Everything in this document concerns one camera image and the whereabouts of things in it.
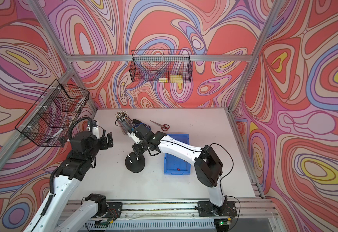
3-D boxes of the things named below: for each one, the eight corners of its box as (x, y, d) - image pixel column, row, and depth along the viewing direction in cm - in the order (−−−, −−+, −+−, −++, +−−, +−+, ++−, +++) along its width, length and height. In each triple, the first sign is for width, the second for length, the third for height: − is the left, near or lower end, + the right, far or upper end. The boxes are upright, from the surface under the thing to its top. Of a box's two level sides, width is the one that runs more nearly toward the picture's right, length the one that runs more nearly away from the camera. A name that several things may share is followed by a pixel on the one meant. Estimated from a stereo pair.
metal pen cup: (121, 136, 106) (113, 118, 91) (123, 128, 111) (116, 110, 96) (131, 136, 106) (125, 118, 91) (133, 128, 111) (128, 110, 96)
